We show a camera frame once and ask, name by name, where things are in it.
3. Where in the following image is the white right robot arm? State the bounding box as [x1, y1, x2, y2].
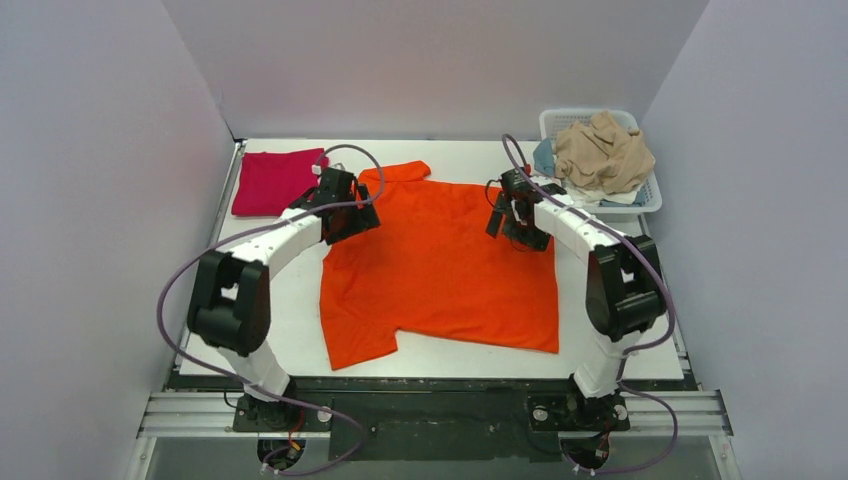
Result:
[486, 168, 668, 429]

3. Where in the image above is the orange t-shirt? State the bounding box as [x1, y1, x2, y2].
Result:
[319, 161, 560, 370]

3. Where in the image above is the folded red t-shirt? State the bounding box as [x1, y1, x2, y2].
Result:
[231, 148, 324, 217]

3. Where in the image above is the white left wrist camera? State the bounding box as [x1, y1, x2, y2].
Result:
[311, 160, 347, 177]

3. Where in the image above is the white plastic laundry basket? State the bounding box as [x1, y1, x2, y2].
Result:
[533, 108, 662, 215]

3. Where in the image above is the white garment in basket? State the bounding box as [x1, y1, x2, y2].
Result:
[560, 179, 646, 207]

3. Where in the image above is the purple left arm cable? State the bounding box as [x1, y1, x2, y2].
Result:
[156, 143, 387, 478]

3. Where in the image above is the blue garment in basket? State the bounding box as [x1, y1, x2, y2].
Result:
[533, 138, 556, 177]

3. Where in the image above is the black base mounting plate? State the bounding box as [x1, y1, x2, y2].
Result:
[166, 375, 697, 467]

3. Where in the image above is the beige crumpled t-shirt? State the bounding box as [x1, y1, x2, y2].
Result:
[553, 110, 655, 193]

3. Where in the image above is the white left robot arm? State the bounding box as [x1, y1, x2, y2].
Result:
[187, 168, 380, 430]

